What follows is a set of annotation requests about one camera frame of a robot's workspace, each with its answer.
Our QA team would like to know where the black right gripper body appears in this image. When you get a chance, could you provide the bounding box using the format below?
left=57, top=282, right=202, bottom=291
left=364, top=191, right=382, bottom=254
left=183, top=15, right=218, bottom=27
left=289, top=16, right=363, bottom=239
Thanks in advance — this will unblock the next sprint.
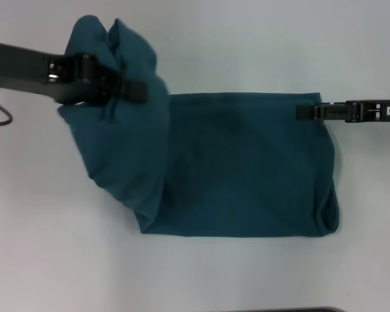
left=344, top=99, right=390, bottom=124

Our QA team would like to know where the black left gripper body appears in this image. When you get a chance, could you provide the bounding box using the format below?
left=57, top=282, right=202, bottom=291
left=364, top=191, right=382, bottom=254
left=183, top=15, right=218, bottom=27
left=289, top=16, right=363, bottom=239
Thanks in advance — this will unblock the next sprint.
left=0, top=39, right=100, bottom=107

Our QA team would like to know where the teal t-shirt with beige print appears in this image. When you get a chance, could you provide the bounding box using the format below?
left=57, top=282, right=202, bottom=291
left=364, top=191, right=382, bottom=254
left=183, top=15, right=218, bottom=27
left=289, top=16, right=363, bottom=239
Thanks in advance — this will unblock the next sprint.
left=57, top=14, right=341, bottom=238

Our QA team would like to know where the left gripper cable with connector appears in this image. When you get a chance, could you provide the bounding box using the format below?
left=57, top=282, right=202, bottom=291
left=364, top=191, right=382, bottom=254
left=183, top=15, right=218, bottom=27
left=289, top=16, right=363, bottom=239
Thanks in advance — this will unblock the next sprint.
left=0, top=84, right=14, bottom=127

